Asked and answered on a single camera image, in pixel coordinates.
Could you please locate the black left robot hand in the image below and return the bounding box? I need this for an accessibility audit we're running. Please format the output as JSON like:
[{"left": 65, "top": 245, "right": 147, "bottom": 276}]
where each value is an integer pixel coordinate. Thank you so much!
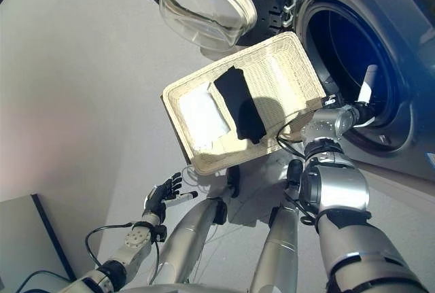
[{"left": 142, "top": 172, "right": 198, "bottom": 222}]

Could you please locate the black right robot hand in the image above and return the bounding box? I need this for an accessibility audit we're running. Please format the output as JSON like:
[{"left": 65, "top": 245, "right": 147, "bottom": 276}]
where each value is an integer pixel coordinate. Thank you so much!
[{"left": 353, "top": 65, "right": 379, "bottom": 126}]

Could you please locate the white cloth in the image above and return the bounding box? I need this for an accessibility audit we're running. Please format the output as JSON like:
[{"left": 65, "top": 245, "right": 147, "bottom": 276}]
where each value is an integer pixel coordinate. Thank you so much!
[{"left": 176, "top": 84, "right": 235, "bottom": 153}]

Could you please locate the black cloth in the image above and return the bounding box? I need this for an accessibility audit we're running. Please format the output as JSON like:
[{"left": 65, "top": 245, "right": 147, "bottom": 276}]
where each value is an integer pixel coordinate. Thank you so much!
[{"left": 213, "top": 66, "right": 268, "bottom": 145}]

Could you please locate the dark grey washing machine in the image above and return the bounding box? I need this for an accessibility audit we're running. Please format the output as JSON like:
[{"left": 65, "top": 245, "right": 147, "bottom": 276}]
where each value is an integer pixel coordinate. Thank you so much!
[{"left": 251, "top": 0, "right": 435, "bottom": 182}]

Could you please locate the round glass washing machine door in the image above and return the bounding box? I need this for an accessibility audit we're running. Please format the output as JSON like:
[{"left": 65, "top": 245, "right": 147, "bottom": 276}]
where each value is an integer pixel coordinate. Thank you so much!
[{"left": 137, "top": 0, "right": 290, "bottom": 51}]

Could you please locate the silver left robot leg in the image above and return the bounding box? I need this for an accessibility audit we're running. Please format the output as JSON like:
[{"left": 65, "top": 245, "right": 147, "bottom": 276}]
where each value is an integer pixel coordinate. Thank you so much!
[{"left": 149, "top": 167, "right": 245, "bottom": 287}]

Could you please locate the silver robot leg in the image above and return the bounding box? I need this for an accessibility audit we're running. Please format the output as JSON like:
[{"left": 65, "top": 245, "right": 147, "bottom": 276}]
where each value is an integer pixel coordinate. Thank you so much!
[
  {"left": 149, "top": 167, "right": 245, "bottom": 287},
  {"left": 251, "top": 158, "right": 304, "bottom": 293}
]

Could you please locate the cream wicker basket tray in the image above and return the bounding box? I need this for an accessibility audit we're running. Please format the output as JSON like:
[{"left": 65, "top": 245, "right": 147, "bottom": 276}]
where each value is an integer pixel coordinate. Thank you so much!
[{"left": 162, "top": 31, "right": 327, "bottom": 175}]

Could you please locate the silver right robot leg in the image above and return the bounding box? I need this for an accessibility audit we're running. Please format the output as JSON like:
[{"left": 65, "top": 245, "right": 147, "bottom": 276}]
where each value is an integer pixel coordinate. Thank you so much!
[{"left": 251, "top": 158, "right": 304, "bottom": 293}]

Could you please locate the grey panel with black edge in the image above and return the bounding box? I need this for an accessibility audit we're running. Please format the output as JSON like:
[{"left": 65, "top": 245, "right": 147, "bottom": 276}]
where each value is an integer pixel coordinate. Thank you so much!
[{"left": 0, "top": 193, "right": 77, "bottom": 293}]

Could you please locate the thin white wire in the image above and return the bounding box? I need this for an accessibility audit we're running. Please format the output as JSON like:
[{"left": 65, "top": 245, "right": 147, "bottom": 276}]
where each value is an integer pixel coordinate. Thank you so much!
[{"left": 181, "top": 165, "right": 207, "bottom": 187}]

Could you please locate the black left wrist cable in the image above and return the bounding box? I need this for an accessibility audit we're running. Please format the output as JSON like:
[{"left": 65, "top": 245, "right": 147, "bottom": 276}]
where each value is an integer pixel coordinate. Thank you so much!
[{"left": 84, "top": 223, "right": 161, "bottom": 286}]

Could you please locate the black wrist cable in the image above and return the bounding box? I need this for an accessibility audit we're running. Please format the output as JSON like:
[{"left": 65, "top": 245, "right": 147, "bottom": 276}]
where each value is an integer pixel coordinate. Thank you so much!
[
  {"left": 275, "top": 121, "right": 317, "bottom": 226},
  {"left": 84, "top": 223, "right": 161, "bottom": 286}
]

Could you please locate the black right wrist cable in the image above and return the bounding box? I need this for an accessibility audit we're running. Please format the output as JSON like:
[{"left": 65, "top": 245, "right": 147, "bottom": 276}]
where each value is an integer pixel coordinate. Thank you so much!
[{"left": 275, "top": 121, "right": 317, "bottom": 226}]

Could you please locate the thin black cable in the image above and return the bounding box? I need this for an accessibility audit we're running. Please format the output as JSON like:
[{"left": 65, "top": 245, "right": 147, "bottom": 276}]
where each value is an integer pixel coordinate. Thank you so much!
[{"left": 16, "top": 270, "right": 72, "bottom": 293}]

